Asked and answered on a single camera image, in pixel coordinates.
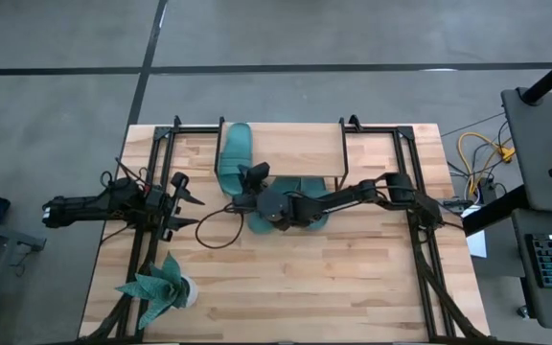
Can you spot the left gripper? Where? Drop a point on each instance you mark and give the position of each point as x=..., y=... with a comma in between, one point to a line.
x=170, y=211

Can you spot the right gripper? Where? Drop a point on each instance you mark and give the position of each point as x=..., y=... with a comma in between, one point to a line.
x=248, y=202

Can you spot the teal rubber slide sandal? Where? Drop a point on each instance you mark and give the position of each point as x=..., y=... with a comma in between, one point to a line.
x=259, y=225
x=315, y=186
x=233, y=144

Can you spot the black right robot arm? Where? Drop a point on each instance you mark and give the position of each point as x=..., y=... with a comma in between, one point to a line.
x=333, y=199

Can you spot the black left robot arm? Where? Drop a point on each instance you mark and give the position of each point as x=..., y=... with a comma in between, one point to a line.
x=84, y=208

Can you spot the wooden shelf with black legs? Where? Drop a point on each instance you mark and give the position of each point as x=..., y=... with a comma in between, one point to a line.
x=300, y=148

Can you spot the artificial green plant white pot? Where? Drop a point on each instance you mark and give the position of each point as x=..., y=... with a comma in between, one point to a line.
x=161, y=287

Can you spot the white paper sheet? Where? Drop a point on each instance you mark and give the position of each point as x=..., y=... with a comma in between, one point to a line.
x=477, y=244

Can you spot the black desk support bar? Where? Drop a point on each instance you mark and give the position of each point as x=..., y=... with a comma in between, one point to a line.
x=496, y=211

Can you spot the grey desk top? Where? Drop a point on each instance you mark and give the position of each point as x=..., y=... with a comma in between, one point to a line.
x=539, y=144

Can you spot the black round pole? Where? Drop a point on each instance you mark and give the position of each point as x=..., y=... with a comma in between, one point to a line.
x=551, y=76

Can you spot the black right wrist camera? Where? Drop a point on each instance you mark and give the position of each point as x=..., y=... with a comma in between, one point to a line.
x=259, y=171

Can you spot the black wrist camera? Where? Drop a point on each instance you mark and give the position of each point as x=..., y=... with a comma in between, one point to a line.
x=180, y=179
x=259, y=171

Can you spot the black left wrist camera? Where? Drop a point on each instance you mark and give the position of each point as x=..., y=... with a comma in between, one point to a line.
x=180, y=179

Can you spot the black aluminium table frame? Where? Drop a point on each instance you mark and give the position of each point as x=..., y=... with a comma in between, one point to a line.
x=194, y=129

